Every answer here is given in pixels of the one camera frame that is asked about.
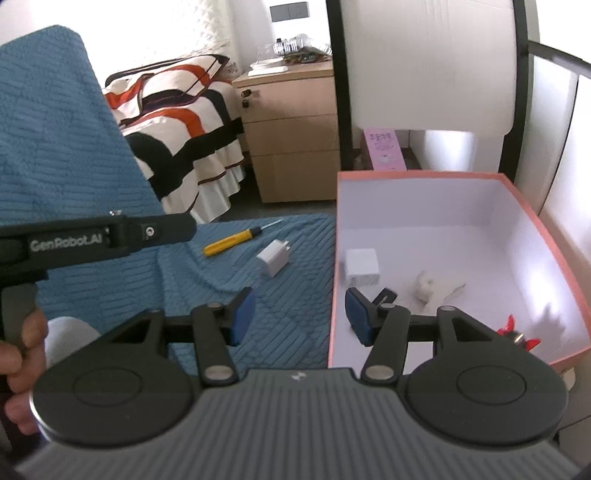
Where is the clear plastic tray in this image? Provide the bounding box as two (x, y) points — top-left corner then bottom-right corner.
(272, 34), (331, 55)

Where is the striped bed quilt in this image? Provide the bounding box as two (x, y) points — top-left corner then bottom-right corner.
(104, 54), (248, 225)

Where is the black usb stick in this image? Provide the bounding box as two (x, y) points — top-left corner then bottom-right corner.
(369, 287), (399, 308)

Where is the cream quilted headboard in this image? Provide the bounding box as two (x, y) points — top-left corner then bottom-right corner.
(203, 0), (274, 80)

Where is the white charger with prongs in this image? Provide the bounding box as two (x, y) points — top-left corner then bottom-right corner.
(256, 238), (293, 278)

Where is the person's left hand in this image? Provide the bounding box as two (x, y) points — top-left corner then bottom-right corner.
(0, 307), (50, 437)

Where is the black metal rail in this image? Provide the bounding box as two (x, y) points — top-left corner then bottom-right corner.
(526, 39), (591, 71)

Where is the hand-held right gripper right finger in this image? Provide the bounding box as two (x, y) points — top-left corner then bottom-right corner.
(345, 287), (499, 385)

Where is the wooden nightstand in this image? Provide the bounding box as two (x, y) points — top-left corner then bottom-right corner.
(231, 58), (343, 204)

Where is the dark clutter pile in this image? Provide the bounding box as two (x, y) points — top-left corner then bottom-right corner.
(283, 51), (334, 66)

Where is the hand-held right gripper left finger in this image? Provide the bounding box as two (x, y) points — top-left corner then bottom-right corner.
(108, 287), (257, 387)

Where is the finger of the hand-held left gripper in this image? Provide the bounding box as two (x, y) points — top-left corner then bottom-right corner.
(110, 213), (199, 254)

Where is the blue textured blanket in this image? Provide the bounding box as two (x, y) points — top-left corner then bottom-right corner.
(0, 25), (338, 371)

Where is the grey wall switch panel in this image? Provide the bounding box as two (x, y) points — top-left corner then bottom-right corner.
(269, 1), (310, 23)

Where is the pink paper bag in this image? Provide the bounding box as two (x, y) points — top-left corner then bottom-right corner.
(362, 128), (408, 172)

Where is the striped pillow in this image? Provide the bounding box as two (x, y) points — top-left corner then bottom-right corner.
(105, 54), (232, 103)

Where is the yellow screwdriver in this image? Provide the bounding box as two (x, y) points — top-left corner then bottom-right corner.
(203, 219), (284, 257)

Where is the pink cardboard box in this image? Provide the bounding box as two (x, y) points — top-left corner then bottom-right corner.
(327, 169), (591, 376)

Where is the small white object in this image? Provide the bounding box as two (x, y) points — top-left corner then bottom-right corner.
(412, 270), (467, 305)

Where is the white charger cube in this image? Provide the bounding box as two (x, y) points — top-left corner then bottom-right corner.
(342, 248), (380, 285)

